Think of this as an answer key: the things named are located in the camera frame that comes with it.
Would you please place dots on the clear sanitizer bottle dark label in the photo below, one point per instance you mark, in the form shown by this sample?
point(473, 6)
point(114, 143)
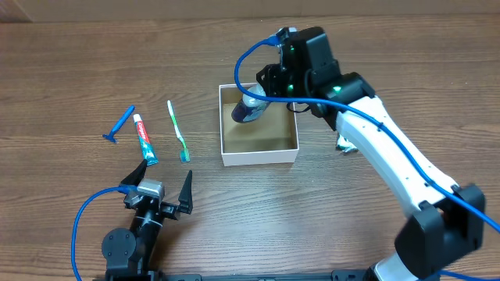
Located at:
point(248, 109)

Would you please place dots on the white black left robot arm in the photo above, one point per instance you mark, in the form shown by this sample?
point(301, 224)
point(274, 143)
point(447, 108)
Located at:
point(128, 252)

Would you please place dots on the white cardboard box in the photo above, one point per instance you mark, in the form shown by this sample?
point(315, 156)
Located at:
point(272, 138)

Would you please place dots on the blue disposable razor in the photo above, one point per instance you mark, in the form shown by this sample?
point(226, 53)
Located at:
point(111, 135)

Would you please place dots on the green white toothbrush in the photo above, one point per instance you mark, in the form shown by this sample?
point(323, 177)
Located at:
point(184, 152)

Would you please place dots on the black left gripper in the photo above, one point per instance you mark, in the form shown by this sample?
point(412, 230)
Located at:
point(163, 208)

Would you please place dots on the green soap bar packet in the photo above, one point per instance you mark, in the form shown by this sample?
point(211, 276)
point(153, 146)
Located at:
point(345, 146)

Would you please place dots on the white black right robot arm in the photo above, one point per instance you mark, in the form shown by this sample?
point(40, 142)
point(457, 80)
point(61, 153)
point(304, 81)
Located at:
point(445, 222)

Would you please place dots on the red green toothpaste tube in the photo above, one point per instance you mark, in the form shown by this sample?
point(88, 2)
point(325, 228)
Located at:
point(146, 146)

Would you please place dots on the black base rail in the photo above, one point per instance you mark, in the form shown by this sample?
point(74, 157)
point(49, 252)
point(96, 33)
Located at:
point(336, 275)

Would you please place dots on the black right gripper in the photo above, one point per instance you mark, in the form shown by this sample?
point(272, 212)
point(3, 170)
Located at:
point(271, 78)

